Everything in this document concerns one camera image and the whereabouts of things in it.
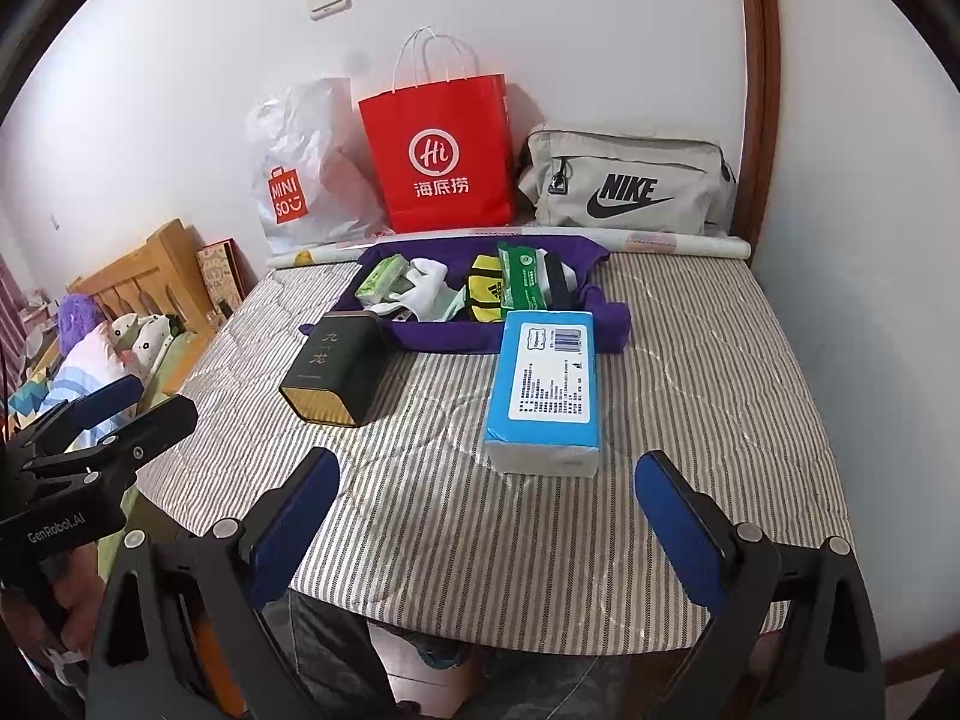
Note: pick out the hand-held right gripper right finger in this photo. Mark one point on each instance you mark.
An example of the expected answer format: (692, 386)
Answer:
(679, 532)

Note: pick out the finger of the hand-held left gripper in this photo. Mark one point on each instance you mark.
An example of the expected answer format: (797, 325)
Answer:
(150, 427)
(101, 397)

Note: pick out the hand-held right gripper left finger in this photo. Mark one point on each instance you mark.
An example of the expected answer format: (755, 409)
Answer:
(296, 532)

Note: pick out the purple fabric storage tray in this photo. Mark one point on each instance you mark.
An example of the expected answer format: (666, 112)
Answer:
(450, 334)

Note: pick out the green wet wipes pack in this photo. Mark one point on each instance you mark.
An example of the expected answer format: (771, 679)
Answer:
(381, 279)

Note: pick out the mint green sock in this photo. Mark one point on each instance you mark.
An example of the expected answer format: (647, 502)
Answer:
(454, 304)

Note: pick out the white sock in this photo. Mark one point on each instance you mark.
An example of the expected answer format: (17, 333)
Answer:
(429, 285)

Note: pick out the green sachet packet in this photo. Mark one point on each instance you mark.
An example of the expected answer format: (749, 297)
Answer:
(525, 277)

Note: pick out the small yellow bag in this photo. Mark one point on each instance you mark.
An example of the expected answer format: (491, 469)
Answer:
(484, 292)

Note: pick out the person's left hand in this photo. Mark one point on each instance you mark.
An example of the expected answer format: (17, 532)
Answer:
(71, 600)

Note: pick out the purple fluffy plush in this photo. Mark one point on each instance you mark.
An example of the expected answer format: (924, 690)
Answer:
(75, 319)

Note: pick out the person's legs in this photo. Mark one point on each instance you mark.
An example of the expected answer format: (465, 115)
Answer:
(330, 652)

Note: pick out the wooden bed headboard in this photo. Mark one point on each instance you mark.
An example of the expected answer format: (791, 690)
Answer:
(150, 270)

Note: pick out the grey striped mattress pad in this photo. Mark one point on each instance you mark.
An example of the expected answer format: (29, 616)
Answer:
(712, 390)

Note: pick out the patterned book box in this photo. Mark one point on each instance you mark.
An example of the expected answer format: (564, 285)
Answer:
(221, 277)

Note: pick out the dark green tea tin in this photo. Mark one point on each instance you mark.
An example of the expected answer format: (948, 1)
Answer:
(334, 367)

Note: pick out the blue tissue pack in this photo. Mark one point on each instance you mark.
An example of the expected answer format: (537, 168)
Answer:
(544, 390)

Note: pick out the white rolled paper poster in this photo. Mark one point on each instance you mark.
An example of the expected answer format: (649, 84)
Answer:
(675, 244)

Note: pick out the white plastic shopping bag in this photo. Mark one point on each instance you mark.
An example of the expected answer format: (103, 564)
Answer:
(315, 165)

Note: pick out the grey waist bag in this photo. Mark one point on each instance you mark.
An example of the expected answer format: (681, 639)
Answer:
(637, 187)

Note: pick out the red paper carrier bag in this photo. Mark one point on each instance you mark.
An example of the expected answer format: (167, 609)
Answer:
(442, 165)

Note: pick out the brown wooden door frame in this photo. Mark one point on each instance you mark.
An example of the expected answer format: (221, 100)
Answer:
(761, 90)

